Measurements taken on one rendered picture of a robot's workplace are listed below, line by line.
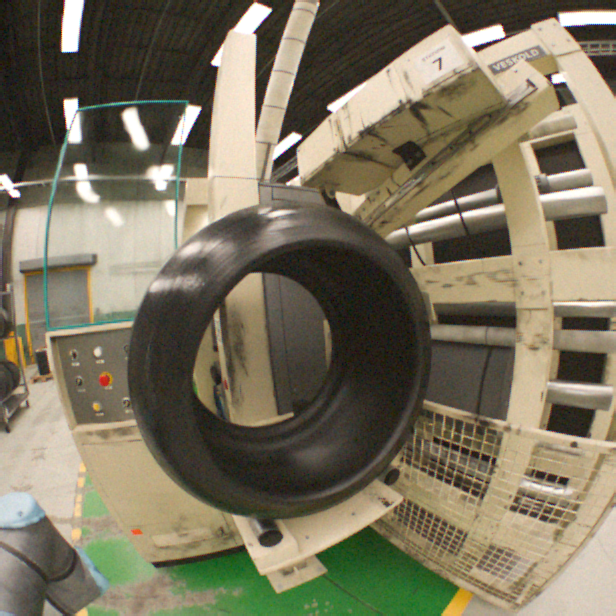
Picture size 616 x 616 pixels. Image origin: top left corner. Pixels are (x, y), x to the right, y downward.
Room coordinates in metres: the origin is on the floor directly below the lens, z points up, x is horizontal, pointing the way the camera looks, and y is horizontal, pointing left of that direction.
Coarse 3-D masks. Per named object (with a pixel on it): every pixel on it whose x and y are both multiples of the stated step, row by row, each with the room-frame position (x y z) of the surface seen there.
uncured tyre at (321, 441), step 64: (192, 256) 0.26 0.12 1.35; (256, 256) 0.28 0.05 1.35; (320, 256) 0.60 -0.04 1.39; (384, 256) 0.38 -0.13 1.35; (192, 320) 0.24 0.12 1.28; (384, 320) 0.59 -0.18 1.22; (128, 384) 0.24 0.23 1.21; (384, 384) 0.57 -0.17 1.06; (192, 448) 0.23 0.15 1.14; (256, 448) 0.52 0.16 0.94; (320, 448) 0.54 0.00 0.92; (384, 448) 0.39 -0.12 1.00; (256, 512) 0.26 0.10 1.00
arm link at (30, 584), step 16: (0, 544) 0.00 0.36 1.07; (0, 560) -0.02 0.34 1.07; (16, 560) 0.00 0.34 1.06; (0, 576) -0.03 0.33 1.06; (16, 576) -0.01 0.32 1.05; (32, 576) 0.00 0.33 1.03; (0, 592) -0.05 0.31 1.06; (16, 592) -0.03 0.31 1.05; (32, 592) -0.02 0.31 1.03; (0, 608) -0.07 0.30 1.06; (16, 608) -0.05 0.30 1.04; (32, 608) -0.03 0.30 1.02
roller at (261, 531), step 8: (248, 520) 0.31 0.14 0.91; (256, 520) 0.30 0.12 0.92; (264, 520) 0.30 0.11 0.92; (272, 520) 0.31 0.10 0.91; (256, 528) 0.29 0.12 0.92; (264, 528) 0.28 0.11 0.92; (272, 528) 0.29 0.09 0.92; (256, 536) 0.27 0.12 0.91; (264, 536) 0.27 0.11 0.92; (272, 536) 0.27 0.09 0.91; (280, 536) 0.28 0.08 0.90; (264, 544) 0.26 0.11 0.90; (272, 544) 0.27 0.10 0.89
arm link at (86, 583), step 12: (84, 564) 0.09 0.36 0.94; (72, 576) 0.06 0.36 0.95; (84, 576) 0.07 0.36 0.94; (96, 576) 0.09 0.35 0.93; (48, 588) 0.01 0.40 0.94; (60, 588) 0.02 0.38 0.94; (72, 588) 0.04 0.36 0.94; (84, 588) 0.06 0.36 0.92; (96, 588) 0.07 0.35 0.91; (108, 588) 0.09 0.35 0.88; (48, 600) -0.01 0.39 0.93; (60, 600) 0.01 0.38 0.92; (72, 600) 0.02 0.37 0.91; (84, 600) 0.04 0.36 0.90; (60, 612) -0.01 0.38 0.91; (72, 612) 0.00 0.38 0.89
